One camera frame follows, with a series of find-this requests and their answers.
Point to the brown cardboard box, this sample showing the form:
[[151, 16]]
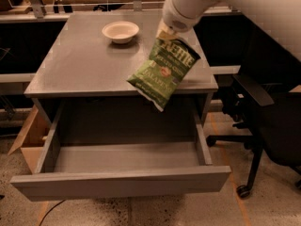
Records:
[[31, 138]]

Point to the grey open top drawer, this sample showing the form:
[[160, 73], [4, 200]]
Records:
[[122, 147]]

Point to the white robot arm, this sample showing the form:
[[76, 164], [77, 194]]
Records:
[[280, 19]]

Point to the grey cabinet counter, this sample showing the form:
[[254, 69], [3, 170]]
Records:
[[90, 71]]

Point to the black office chair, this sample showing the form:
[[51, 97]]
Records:
[[260, 96]]

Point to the white paper bowl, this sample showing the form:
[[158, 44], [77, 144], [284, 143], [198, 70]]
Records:
[[120, 32]]

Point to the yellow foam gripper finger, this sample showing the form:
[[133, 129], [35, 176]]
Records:
[[164, 32]]

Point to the green jalapeno chip bag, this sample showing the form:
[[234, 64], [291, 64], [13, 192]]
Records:
[[167, 65]]

